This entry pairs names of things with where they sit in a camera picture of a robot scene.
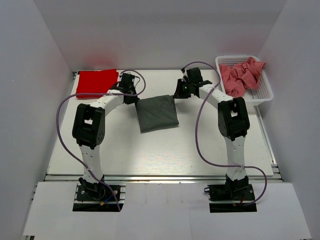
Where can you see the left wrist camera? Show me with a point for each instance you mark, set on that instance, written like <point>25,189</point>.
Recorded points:
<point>127,81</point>

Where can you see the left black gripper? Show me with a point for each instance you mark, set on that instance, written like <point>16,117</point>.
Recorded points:
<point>134,99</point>

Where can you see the aluminium table rail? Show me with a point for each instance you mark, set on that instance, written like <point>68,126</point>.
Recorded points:
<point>276,177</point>

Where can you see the white plastic basket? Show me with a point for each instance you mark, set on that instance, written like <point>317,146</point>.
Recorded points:
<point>253,97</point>

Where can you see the dark grey t-shirt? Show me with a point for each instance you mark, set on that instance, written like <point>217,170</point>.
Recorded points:
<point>156,113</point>

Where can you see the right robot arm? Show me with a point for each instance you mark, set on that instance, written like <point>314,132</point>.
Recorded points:
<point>232,120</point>

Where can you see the crumpled pink t-shirt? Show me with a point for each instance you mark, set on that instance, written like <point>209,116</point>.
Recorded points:
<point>241,77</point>

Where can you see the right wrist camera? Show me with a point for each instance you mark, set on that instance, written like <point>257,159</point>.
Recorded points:
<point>193,75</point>

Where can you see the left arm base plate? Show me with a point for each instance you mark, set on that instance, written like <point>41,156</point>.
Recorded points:
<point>103,202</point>

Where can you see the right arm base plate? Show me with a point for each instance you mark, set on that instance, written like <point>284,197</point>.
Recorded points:
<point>221,201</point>

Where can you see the folded red t-shirt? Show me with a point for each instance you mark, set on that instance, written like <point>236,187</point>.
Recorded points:
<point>91,83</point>

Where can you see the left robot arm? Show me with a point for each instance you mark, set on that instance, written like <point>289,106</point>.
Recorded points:
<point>89,129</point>

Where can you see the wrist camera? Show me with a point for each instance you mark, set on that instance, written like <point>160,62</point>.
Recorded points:
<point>127,81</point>
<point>193,75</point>

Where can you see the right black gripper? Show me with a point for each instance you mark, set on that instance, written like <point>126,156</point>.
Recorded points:
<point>179,93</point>

